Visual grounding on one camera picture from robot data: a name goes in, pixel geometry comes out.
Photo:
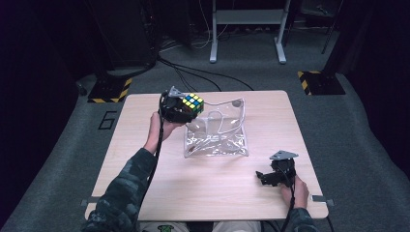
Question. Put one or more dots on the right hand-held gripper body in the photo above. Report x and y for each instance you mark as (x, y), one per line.
(283, 170)

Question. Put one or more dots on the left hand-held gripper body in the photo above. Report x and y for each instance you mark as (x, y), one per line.
(172, 108)

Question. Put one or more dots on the multicoloured puzzle cube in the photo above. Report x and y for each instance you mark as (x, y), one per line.
(193, 103)

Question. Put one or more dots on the clear plastic bag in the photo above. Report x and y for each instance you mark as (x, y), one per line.
(216, 138)

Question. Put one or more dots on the person's left hand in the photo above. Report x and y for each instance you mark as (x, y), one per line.
(161, 130)

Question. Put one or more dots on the person's right hand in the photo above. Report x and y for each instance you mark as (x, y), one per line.
(298, 193)

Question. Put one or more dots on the person's right leg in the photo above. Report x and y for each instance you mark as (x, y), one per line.
(237, 226)

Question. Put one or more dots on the black cabinet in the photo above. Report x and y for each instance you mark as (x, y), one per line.
(129, 32)

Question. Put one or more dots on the small black floor object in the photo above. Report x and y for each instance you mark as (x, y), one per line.
(82, 89)

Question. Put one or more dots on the grey metal table bracket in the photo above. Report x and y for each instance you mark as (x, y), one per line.
(84, 202)
(320, 198)

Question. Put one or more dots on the black yellow striped base plate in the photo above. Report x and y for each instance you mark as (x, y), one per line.
(322, 84)
(108, 92)

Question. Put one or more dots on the white metal stand frame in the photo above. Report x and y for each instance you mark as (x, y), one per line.
(248, 16)

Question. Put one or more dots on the black stand post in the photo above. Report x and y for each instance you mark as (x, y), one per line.
(332, 48)

